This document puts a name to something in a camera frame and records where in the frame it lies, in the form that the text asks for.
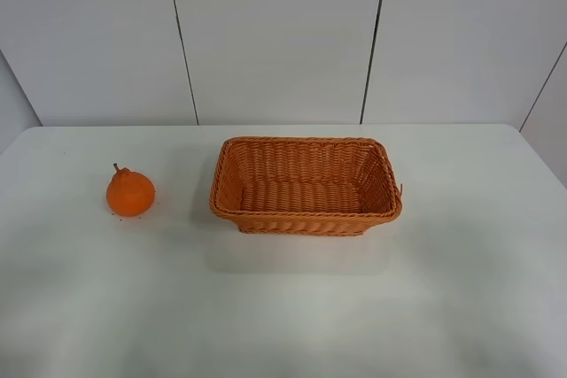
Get orange woven wicker basket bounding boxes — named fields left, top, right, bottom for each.
left=209, top=136, right=402, bottom=236

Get orange fruit with stem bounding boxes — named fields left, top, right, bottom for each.
left=105, top=163, right=156, bottom=217

